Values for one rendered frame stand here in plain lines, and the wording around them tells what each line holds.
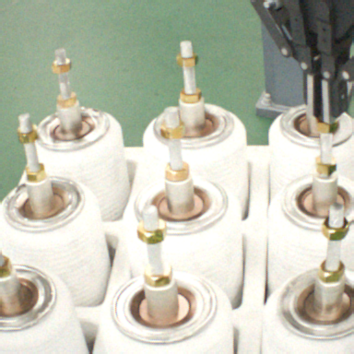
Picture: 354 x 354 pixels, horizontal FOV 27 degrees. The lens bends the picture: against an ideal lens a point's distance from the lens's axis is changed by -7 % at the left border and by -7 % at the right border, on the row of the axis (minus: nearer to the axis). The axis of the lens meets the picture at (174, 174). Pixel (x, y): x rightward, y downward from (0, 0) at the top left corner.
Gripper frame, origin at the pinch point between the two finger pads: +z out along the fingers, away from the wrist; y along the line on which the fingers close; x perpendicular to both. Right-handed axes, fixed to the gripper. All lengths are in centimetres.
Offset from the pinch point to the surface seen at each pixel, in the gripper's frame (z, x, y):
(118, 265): 17.3, 11.0, 14.3
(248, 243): 17.4, 1.5, 7.3
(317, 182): 7.6, 1.1, 0.0
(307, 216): 9.9, 2.6, -0.1
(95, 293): 18.0, 14.6, 13.6
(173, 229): 9.9, 10.2, 7.2
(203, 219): 10.0, 7.9, 6.3
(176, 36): 36, -53, 72
